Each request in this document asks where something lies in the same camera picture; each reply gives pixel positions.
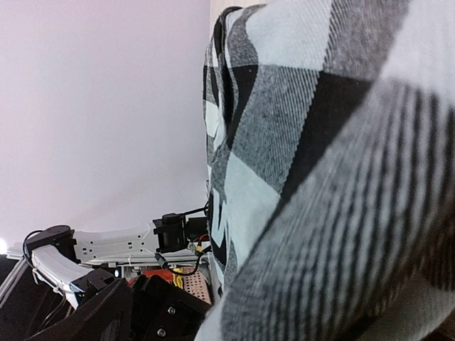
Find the black white patterned garment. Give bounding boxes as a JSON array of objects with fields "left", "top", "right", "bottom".
[{"left": 196, "top": 1, "right": 454, "bottom": 340}]

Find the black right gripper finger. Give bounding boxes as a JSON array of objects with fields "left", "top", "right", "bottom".
[{"left": 29, "top": 279, "right": 133, "bottom": 341}]

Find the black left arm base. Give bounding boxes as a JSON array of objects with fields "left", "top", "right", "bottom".
[{"left": 152, "top": 198, "right": 214, "bottom": 278}]

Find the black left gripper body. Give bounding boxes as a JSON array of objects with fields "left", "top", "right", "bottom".
[{"left": 131, "top": 275, "right": 211, "bottom": 341}]

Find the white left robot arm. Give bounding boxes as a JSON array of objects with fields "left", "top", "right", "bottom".
[{"left": 23, "top": 209, "right": 210, "bottom": 340}]

